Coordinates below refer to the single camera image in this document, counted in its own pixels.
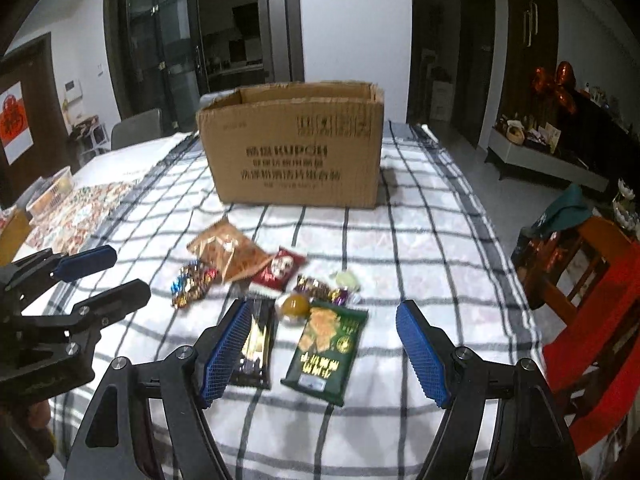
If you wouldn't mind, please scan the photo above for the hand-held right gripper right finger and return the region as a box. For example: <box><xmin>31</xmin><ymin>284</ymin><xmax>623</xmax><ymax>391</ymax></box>
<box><xmin>396</xmin><ymin>299</ymin><xmax>583</xmax><ymax>480</ymax></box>

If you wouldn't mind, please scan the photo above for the red foil balloon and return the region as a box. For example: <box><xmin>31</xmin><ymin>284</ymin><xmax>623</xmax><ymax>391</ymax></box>
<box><xmin>532</xmin><ymin>61</ymin><xmax>578</xmax><ymax>113</ymax></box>

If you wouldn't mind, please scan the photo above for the row of small figurines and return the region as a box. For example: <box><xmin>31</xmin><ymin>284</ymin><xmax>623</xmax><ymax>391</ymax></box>
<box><xmin>582</xmin><ymin>82</ymin><xmax>626</xmax><ymax>111</ymax></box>

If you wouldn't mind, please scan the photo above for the dark interior door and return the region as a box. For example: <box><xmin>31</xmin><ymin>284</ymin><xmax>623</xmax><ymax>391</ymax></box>
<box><xmin>457</xmin><ymin>0</ymin><xmax>496</xmax><ymax>148</ymax></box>

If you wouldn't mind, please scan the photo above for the floral patterned table mat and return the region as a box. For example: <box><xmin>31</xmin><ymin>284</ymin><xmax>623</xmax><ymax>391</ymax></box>
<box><xmin>25</xmin><ymin>180</ymin><xmax>136</xmax><ymax>256</ymax></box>

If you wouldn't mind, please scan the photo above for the small white floor unit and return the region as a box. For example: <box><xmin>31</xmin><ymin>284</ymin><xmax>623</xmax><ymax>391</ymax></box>
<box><xmin>430</xmin><ymin>80</ymin><xmax>453</xmax><ymax>121</ymax></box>

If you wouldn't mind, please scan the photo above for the green snack packet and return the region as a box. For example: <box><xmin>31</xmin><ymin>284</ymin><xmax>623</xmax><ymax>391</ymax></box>
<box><xmin>280</xmin><ymin>300</ymin><xmax>369</xmax><ymax>407</ymax></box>

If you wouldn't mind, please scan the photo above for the brown wooden chair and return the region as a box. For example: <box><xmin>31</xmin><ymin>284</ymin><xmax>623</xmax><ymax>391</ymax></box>
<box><xmin>515</xmin><ymin>215</ymin><xmax>626</xmax><ymax>326</ymax></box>

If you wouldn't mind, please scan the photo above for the red cloth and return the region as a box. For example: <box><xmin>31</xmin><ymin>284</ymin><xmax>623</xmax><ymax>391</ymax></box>
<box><xmin>542</xmin><ymin>247</ymin><xmax>640</xmax><ymax>456</ymax></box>

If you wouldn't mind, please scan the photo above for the clutter of small ornaments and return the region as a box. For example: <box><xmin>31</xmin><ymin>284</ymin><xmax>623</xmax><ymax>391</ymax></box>
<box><xmin>495</xmin><ymin>115</ymin><xmax>561</xmax><ymax>153</ymax></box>

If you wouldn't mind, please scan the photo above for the dark-framed glass sliding door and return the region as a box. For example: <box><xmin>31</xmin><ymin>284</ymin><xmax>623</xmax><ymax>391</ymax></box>
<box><xmin>105</xmin><ymin>0</ymin><xmax>306</xmax><ymax>121</ymax></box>

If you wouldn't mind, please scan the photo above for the dark sideboard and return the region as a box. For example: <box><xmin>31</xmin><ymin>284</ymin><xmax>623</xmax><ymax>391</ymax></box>
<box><xmin>557</xmin><ymin>87</ymin><xmax>640</xmax><ymax>181</ymax></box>

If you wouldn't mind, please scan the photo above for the lotus-shaped ornament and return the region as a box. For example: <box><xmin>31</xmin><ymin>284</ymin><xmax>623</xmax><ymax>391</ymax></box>
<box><xmin>612</xmin><ymin>180</ymin><xmax>640</xmax><ymax>231</ymax></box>

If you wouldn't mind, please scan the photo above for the dark tall cabinet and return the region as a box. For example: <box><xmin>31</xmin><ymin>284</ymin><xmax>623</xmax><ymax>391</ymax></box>
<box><xmin>505</xmin><ymin>0</ymin><xmax>558</xmax><ymax>91</ymax></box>

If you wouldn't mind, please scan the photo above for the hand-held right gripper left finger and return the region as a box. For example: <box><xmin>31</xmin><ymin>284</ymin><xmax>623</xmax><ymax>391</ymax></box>
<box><xmin>62</xmin><ymin>299</ymin><xmax>253</xmax><ymax>480</ymax></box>

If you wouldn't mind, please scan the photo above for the plaid tablecloth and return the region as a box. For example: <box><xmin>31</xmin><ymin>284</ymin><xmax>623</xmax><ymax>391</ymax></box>
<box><xmin>50</xmin><ymin>122</ymin><xmax>546</xmax><ymax>480</ymax></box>

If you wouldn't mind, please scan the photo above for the low white cabinet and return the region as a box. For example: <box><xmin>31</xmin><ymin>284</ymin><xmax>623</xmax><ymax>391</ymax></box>
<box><xmin>485</xmin><ymin>125</ymin><xmax>608</xmax><ymax>193</ymax></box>

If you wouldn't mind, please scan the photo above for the white plastic basket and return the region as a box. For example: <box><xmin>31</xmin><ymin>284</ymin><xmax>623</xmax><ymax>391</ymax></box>
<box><xmin>26</xmin><ymin>167</ymin><xmax>73</xmax><ymax>216</ymax></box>

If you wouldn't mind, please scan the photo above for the green cloth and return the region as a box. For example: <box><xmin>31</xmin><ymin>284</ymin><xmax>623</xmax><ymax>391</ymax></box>
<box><xmin>530</xmin><ymin>185</ymin><xmax>593</xmax><ymax>241</ymax></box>

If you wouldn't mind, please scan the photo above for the red paper door decoration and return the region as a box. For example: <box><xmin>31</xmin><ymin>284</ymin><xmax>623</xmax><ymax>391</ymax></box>
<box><xmin>0</xmin><ymin>82</ymin><xmax>33</xmax><ymax>163</ymax></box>

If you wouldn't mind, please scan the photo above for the gold-ended candy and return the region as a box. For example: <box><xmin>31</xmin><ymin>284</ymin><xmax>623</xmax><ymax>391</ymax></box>
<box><xmin>295</xmin><ymin>274</ymin><xmax>332</xmax><ymax>297</ymax></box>

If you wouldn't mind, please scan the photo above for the red snack packet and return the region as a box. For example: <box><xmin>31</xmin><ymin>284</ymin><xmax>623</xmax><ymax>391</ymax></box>
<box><xmin>250</xmin><ymin>246</ymin><xmax>307</xmax><ymax>292</ymax></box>

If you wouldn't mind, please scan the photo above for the black long snack packet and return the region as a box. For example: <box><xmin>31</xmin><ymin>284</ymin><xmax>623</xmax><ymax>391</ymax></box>
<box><xmin>227</xmin><ymin>296</ymin><xmax>278</xmax><ymax>390</ymax></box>

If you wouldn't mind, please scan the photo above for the yellow round jelly cup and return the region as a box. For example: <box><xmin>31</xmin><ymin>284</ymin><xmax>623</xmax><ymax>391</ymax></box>
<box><xmin>276</xmin><ymin>294</ymin><xmax>308</xmax><ymax>322</ymax></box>

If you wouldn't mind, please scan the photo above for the orange snack packet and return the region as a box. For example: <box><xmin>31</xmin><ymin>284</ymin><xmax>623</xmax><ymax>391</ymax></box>
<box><xmin>186</xmin><ymin>216</ymin><xmax>275</xmax><ymax>283</ymax></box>

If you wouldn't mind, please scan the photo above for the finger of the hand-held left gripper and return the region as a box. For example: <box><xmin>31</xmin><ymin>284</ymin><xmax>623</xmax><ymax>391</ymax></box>
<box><xmin>0</xmin><ymin>245</ymin><xmax>118</xmax><ymax>293</ymax></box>
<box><xmin>20</xmin><ymin>280</ymin><xmax>152</xmax><ymax>356</ymax></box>

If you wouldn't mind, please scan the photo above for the dark wooden entrance door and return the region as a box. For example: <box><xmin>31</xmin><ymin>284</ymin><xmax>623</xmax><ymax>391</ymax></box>
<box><xmin>0</xmin><ymin>32</ymin><xmax>68</xmax><ymax>211</ymax></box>

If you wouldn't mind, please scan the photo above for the pale green candy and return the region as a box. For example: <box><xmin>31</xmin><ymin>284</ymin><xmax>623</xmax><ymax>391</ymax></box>
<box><xmin>331</xmin><ymin>269</ymin><xmax>363</xmax><ymax>293</ymax></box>

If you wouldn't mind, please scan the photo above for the colourful candy bag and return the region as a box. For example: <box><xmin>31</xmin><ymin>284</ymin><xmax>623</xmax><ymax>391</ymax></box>
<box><xmin>170</xmin><ymin>260</ymin><xmax>219</xmax><ymax>309</ymax></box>

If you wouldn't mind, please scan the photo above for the white storage rack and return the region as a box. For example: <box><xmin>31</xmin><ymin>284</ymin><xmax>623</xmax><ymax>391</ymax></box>
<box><xmin>67</xmin><ymin>115</ymin><xmax>110</xmax><ymax>161</ymax></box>

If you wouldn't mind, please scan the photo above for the grey dining chair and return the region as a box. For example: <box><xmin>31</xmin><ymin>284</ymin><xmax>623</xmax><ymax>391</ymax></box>
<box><xmin>111</xmin><ymin>109</ymin><xmax>163</xmax><ymax>151</ymax></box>

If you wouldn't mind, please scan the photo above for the brown cardboard box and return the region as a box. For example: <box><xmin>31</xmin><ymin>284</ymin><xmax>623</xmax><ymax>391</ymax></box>
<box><xmin>196</xmin><ymin>81</ymin><xmax>386</xmax><ymax>209</ymax></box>

